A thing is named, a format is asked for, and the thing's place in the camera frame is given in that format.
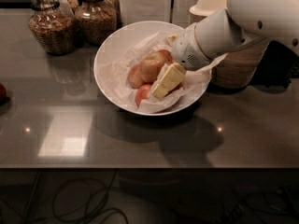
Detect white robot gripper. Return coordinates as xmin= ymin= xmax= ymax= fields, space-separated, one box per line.
xmin=150 ymin=23 xmax=212 ymax=99

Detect yellow-red apple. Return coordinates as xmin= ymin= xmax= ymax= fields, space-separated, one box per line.
xmin=140 ymin=51 xmax=167 ymax=83

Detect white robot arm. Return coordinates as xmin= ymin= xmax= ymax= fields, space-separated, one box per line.
xmin=150 ymin=0 xmax=299 ymax=99

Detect back red apple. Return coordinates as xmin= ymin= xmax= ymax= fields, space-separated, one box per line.
xmin=158 ymin=49 xmax=175 ymax=64

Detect left red apple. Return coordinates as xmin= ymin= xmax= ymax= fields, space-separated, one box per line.
xmin=128 ymin=64 xmax=145 ymax=89

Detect front red apple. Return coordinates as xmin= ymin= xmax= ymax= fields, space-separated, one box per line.
xmin=135 ymin=84 xmax=151 ymax=106

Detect white ceramic bowl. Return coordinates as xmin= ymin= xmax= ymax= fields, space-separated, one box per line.
xmin=93 ymin=20 xmax=213 ymax=117

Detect red apple at table edge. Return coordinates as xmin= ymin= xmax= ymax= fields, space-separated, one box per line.
xmin=0 ymin=83 xmax=7 ymax=103

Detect white paper liner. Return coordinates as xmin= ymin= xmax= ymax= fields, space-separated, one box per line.
xmin=102 ymin=32 xmax=225 ymax=116

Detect front stack paper bowls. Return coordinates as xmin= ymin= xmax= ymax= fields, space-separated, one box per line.
xmin=211 ymin=40 xmax=269 ymax=90

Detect stack paper bowls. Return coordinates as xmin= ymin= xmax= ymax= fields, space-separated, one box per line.
xmin=211 ymin=40 xmax=269 ymax=90
xmin=189 ymin=0 xmax=227 ymax=24

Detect back stack paper bowls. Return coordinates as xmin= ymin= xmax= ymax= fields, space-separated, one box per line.
xmin=189 ymin=0 xmax=227 ymax=24

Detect front right granola jar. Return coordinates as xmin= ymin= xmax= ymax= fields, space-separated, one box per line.
xmin=75 ymin=0 xmax=117 ymax=46

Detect front left granola jar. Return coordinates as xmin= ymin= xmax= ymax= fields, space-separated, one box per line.
xmin=28 ymin=0 xmax=77 ymax=55

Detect black floor cables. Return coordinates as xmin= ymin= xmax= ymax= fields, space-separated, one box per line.
xmin=0 ymin=169 xmax=299 ymax=224

